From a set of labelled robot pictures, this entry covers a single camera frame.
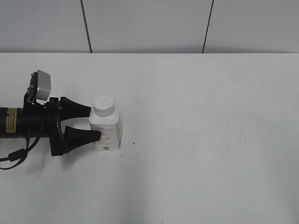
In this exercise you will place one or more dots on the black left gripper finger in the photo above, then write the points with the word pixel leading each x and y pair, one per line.
pixel 73 138
pixel 70 109

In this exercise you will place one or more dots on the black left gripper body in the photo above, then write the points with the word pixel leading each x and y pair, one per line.
pixel 44 121

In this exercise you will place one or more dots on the white bottle cap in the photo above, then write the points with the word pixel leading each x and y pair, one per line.
pixel 103 106

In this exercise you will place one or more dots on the white meinianda yogurt bottle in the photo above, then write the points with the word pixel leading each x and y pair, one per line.
pixel 110 128

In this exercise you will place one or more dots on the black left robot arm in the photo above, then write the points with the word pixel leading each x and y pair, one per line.
pixel 10 122

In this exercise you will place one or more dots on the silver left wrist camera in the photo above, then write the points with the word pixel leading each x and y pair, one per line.
pixel 39 87

